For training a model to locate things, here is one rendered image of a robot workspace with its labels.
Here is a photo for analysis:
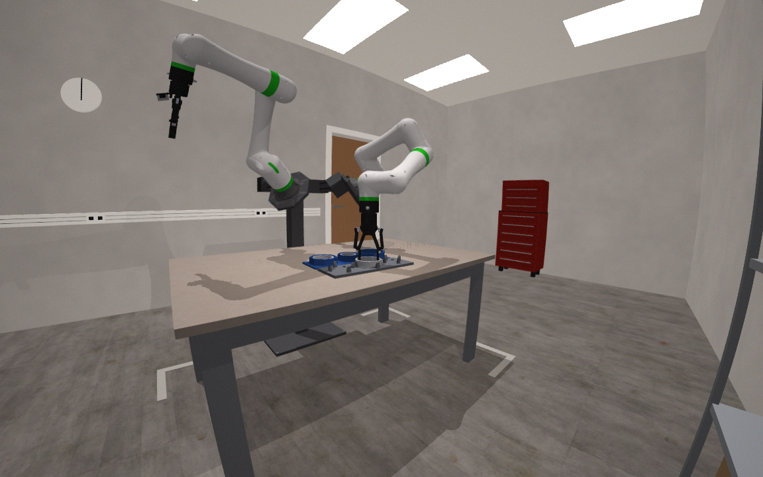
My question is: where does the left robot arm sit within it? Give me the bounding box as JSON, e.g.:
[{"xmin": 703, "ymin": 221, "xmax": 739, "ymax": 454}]
[{"xmin": 346, "ymin": 118, "xmax": 434, "ymax": 213}]

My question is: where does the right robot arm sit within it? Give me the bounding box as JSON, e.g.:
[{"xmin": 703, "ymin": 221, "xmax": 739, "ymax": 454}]
[{"xmin": 167, "ymin": 34, "xmax": 300, "ymax": 200}]

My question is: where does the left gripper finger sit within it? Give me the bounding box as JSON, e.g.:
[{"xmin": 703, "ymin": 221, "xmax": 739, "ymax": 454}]
[
  {"xmin": 354, "ymin": 227, "xmax": 367, "ymax": 260},
  {"xmin": 370, "ymin": 228, "xmax": 384, "ymax": 260}
]

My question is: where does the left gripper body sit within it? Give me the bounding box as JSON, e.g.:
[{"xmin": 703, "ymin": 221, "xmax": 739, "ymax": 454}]
[{"xmin": 360, "ymin": 213, "xmax": 378, "ymax": 235}]

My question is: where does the blue pallet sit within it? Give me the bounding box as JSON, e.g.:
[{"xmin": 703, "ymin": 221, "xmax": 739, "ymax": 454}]
[{"xmin": 302, "ymin": 249, "xmax": 385, "ymax": 270}]

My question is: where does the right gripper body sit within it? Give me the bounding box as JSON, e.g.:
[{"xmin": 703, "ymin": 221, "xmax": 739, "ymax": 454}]
[{"xmin": 169, "ymin": 80, "xmax": 189, "ymax": 99}]

